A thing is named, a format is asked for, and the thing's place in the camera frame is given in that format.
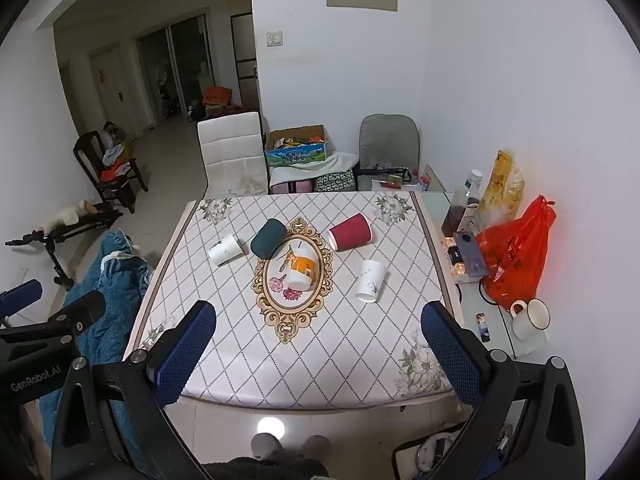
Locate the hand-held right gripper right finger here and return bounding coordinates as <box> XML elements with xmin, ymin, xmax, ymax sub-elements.
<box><xmin>420</xmin><ymin>301</ymin><xmax>586</xmax><ymax>480</ymax></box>

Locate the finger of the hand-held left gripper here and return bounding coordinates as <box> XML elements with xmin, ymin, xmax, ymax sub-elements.
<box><xmin>47</xmin><ymin>290</ymin><xmax>107</xmax><ymax>335</ymax></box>
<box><xmin>0</xmin><ymin>279</ymin><xmax>44</xmax><ymax>317</ymax></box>

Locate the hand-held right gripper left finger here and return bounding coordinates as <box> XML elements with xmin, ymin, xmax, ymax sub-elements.
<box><xmin>52</xmin><ymin>300</ymin><xmax>218</xmax><ymax>480</ymax></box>

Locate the small white paper cup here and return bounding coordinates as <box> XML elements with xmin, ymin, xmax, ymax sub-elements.
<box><xmin>208</xmin><ymin>233</ymin><xmax>249</xmax><ymax>267</ymax></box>

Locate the tall white printed cup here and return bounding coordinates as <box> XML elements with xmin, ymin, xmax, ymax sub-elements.
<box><xmin>355</xmin><ymin>259</ymin><xmax>390</xmax><ymax>303</ymax></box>

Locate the orange and white cup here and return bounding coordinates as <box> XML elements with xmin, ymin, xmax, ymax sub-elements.
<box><xmin>284</xmin><ymin>255</ymin><xmax>318</xmax><ymax>292</ymax></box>

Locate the dark teal cup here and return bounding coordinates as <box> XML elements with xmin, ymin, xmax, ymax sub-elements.
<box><xmin>250</xmin><ymin>218</ymin><xmax>288</xmax><ymax>260</ymax></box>

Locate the red cup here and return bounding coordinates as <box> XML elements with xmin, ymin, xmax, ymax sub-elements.
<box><xmin>328</xmin><ymin>213</ymin><xmax>374</xmax><ymax>252</ymax></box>

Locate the glass side table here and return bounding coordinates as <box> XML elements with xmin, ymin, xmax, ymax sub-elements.
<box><xmin>409</xmin><ymin>189</ymin><xmax>551</xmax><ymax>363</ymax></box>

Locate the blue quilted blanket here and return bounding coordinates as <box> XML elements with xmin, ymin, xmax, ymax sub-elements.
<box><xmin>39</xmin><ymin>229</ymin><xmax>157</xmax><ymax>463</ymax></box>

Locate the black folding stand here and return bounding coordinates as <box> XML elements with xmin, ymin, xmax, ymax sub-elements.
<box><xmin>5</xmin><ymin>204</ymin><xmax>124</xmax><ymax>292</ymax></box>

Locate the white enamel mug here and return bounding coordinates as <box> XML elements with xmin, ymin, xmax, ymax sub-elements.
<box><xmin>509</xmin><ymin>298</ymin><xmax>551</xmax><ymax>342</ymax></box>

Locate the white plush toy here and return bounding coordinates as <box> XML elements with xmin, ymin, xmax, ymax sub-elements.
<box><xmin>42</xmin><ymin>200</ymin><xmax>99</xmax><ymax>233</ymax></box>

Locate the floral diamond pattern tablecloth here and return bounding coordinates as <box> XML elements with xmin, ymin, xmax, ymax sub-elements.
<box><xmin>122</xmin><ymin>191</ymin><xmax>466</xmax><ymax>411</ymax></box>

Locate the red plastic bag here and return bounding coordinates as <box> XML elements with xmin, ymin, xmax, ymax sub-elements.
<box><xmin>475</xmin><ymin>195</ymin><xmax>557</xmax><ymax>312</ymax></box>

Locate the clothes pile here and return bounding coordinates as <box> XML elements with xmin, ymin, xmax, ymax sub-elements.
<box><xmin>100</xmin><ymin>122</ymin><xmax>132</xmax><ymax>182</ymax></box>

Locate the dark wooden chair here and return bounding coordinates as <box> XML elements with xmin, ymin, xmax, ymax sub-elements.
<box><xmin>73</xmin><ymin>130</ymin><xmax>150</xmax><ymax>214</ymax></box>

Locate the clear plastic bottle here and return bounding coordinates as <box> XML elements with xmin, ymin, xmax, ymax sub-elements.
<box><xmin>462</xmin><ymin>168</ymin><xmax>484</xmax><ymax>203</ymax></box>

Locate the yellow snack bag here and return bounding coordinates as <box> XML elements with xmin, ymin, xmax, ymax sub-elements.
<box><xmin>477</xmin><ymin>149</ymin><xmax>526</xmax><ymax>231</ymax></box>

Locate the pink storage box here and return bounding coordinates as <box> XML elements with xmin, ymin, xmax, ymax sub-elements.
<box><xmin>271</xmin><ymin>180</ymin><xmax>315</xmax><ymax>195</ymax></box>

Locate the white padded chair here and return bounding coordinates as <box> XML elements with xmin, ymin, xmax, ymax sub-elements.
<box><xmin>197</xmin><ymin>112</ymin><xmax>269</xmax><ymax>197</ymax></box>

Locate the black patterned bag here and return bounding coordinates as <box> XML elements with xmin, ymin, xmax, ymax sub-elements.
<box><xmin>313</xmin><ymin>170</ymin><xmax>357</xmax><ymax>194</ymax></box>

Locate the grey cushioned chair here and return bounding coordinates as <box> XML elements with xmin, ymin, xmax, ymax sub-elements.
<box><xmin>357</xmin><ymin>114</ymin><xmax>420</xmax><ymax>177</ymax></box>

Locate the white folded cloth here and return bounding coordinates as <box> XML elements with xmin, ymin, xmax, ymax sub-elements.
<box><xmin>270</xmin><ymin>152</ymin><xmax>360</xmax><ymax>187</ymax></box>

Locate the printed cardboard box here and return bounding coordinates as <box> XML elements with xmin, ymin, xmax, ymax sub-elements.
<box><xmin>264</xmin><ymin>124</ymin><xmax>329</xmax><ymax>167</ymax></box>

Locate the red cardboard box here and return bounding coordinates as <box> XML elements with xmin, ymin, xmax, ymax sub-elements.
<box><xmin>202</xmin><ymin>87</ymin><xmax>234</xmax><ymax>109</ymax></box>

